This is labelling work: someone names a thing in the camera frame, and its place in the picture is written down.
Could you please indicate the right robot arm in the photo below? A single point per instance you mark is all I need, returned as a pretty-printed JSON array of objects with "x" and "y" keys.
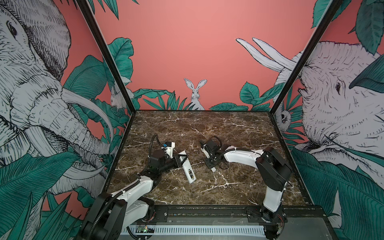
[{"x": 273, "y": 168}]

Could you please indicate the white ventilated strip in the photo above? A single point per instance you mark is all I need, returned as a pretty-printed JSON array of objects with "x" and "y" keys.
[{"x": 170, "y": 230}]

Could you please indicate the black left frame post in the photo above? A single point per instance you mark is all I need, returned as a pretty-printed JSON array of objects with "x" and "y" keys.
[{"x": 100, "y": 40}]

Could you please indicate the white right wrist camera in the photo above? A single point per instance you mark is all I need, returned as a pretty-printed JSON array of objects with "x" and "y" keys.
[{"x": 203, "y": 149}]

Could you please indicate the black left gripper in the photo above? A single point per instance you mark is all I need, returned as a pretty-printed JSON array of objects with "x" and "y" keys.
[{"x": 177, "y": 162}]

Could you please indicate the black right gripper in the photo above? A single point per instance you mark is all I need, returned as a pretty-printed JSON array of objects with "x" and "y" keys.
[{"x": 206, "y": 162}]

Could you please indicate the black right frame post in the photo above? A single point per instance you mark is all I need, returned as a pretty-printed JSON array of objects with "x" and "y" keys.
[{"x": 325, "y": 20}]

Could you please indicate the small circuit board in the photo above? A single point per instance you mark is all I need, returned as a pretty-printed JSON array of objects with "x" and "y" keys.
[{"x": 145, "y": 230}]

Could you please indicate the black front mounting rail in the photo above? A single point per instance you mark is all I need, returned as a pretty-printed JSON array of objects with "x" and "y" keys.
[{"x": 252, "y": 213}]

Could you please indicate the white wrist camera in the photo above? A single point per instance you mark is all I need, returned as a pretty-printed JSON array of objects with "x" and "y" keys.
[
  {"x": 203, "y": 149},
  {"x": 168, "y": 147}
]

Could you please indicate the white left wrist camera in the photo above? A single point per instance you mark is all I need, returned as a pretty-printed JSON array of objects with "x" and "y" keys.
[{"x": 168, "y": 147}]

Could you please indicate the black frame post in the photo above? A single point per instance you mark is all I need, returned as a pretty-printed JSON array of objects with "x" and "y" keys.
[
  {"x": 325, "y": 20},
  {"x": 100, "y": 40}
]

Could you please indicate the white remote control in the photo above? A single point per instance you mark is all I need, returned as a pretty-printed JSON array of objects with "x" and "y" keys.
[{"x": 186, "y": 166}]

